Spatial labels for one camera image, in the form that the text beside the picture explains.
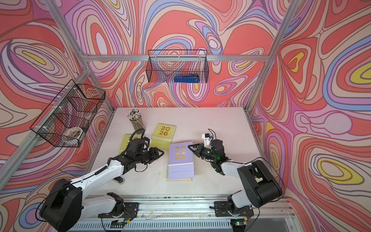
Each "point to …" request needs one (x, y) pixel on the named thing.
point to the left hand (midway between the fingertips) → (164, 154)
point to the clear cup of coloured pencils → (135, 117)
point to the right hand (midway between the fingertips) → (188, 150)
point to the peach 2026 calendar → (186, 179)
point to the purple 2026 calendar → (180, 162)
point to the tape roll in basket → (75, 132)
